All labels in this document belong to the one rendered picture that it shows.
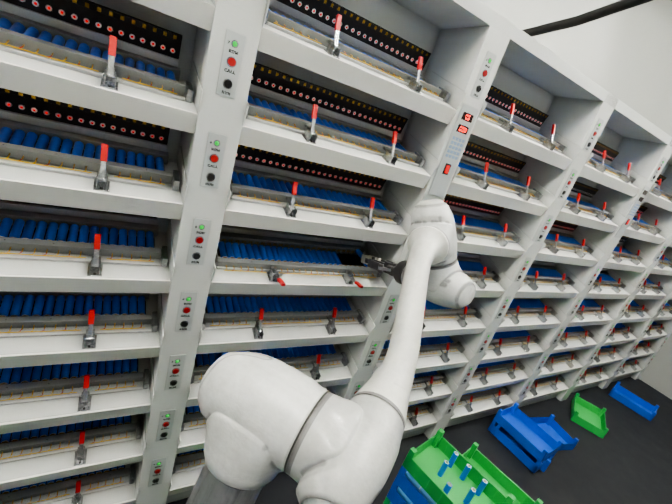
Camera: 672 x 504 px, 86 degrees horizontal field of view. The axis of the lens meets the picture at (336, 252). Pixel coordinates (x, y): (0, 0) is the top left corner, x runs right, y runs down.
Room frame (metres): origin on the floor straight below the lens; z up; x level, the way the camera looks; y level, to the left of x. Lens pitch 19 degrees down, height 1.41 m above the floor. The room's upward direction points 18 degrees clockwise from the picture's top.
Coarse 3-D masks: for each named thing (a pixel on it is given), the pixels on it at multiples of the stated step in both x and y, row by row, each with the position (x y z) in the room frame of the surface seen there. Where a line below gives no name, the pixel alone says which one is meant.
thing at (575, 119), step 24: (552, 120) 1.70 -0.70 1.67; (576, 120) 1.62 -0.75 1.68; (576, 144) 1.58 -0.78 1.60; (528, 168) 1.71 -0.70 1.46; (552, 168) 1.62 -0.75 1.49; (576, 168) 1.60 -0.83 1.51; (552, 192) 1.58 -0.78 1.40; (528, 216) 1.62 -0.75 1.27; (504, 264) 1.62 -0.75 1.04; (504, 312) 1.62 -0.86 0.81; (480, 336) 1.58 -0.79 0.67; (456, 384) 1.57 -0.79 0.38; (432, 432) 1.57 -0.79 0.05
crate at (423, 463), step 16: (416, 448) 1.00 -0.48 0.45; (432, 448) 1.08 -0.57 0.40; (448, 448) 1.07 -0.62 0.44; (416, 464) 0.94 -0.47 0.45; (432, 464) 1.01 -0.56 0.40; (464, 464) 1.02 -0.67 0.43; (416, 480) 0.92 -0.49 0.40; (432, 480) 0.89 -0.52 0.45; (448, 480) 0.96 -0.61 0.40; (464, 480) 0.98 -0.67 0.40; (480, 480) 0.98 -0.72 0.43; (432, 496) 0.88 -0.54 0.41; (448, 496) 0.86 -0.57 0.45; (464, 496) 0.92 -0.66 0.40; (480, 496) 0.94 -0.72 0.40; (496, 496) 0.94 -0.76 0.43; (512, 496) 0.91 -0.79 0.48
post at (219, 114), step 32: (224, 0) 0.78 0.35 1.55; (256, 0) 0.82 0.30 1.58; (224, 32) 0.79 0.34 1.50; (256, 32) 0.83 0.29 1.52; (224, 96) 0.80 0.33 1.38; (224, 128) 0.81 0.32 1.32; (192, 160) 0.78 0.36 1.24; (224, 160) 0.82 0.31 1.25; (192, 192) 0.78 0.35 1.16; (224, 192) 0.82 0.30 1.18; (192, 224) 0.79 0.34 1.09; (192, 288) 0.81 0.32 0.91; (160, 352) 0.78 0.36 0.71; (192, 352) 0.82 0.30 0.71; (160, 384) 0.78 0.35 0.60; (160, 448) 0.80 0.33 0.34
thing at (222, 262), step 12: (228, 264) 0.90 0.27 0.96; (240, 264) 0.92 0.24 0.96; (252, 264) 0.94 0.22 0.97; (264, 264) 0.96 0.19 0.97; (276, 264) 0.98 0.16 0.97; (288, 264) 1.01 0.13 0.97; (300, 264) 1.03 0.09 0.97; (312, 264) 1.06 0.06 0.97; (324, 264) 1.09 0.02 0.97; (360, 276) 1.14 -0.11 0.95
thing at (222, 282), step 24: (312, 240) 1.18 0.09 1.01; (336, 240) 1.23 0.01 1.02; (216, 264) 0.88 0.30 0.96; (216, 288) 0.85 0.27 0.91; (240, 288) 0.88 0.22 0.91; (264, 288) 0.92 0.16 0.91; (288, 288) 0.96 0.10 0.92; (312, 288) 1.01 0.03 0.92; (336, 288) 1.06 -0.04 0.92; (360, 288) 1.11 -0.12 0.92; (384, 288) 1.17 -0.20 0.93
